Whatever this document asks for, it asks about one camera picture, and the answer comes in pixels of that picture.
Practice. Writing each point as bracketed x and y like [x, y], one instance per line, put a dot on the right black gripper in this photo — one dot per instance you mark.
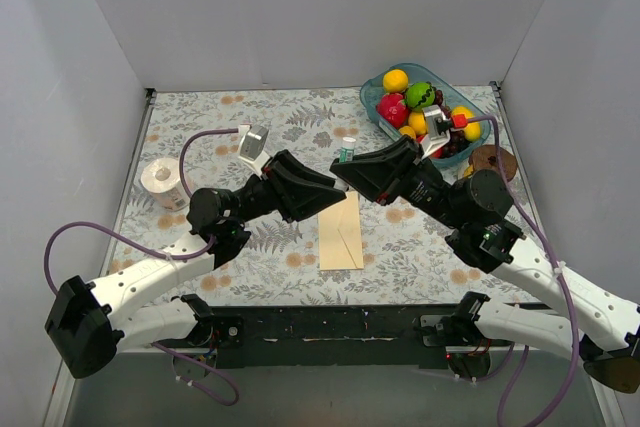
[404, 170]

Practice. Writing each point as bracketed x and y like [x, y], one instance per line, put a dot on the small yellow lemon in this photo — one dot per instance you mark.
[417, 122]

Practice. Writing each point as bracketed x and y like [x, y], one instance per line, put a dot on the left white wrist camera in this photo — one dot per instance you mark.
[251, 147]

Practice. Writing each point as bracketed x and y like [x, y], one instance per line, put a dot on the yellow mango toy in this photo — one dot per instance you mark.
[472, 130]

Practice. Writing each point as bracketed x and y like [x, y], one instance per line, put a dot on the green white glue stick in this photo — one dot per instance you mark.
[347, 149]

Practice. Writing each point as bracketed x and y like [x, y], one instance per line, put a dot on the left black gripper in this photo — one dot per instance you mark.
[276, 186]

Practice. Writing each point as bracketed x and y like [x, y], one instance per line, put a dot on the floral patterned table mat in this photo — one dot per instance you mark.
[405, 256]

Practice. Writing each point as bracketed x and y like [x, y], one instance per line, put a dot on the yellow orange fruit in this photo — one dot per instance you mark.
[395, 81]

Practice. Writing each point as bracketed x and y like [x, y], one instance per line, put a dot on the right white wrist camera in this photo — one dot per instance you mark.
[439, 128]

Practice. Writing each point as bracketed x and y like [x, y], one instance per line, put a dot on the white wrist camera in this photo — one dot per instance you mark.
[439, 128]
[251, 147]

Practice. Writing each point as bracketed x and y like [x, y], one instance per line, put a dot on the small orange lemon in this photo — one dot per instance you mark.
[407, 131]

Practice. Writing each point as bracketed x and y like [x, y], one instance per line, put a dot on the white toilet paper roll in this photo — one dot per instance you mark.
[161, 178]

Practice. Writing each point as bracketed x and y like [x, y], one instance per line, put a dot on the white labelled jar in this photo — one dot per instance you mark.
[468, 171]

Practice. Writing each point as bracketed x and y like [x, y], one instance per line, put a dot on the green watermelon toy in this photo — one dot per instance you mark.
[419, 96]

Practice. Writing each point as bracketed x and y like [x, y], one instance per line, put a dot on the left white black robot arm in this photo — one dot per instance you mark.
[91, 321]

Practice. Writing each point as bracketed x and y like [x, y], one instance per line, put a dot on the teal plastic fruit basket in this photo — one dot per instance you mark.
[372, 91]

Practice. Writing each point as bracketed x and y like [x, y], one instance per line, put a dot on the beige paper envelope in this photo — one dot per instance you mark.
[340, 237]

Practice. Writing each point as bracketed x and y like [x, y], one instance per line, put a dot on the dark purple grapes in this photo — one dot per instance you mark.
[458, 141]

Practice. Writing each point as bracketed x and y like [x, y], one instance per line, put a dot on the red strawberry toy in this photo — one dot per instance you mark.
[393, 109]

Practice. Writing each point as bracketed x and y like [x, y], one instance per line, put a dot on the aluminium frame profile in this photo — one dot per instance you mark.
[60, 399]

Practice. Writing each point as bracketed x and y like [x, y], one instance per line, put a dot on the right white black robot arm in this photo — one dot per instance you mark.
[598, 326]

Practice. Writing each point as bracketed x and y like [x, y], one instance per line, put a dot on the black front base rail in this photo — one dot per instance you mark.
[367, 335]

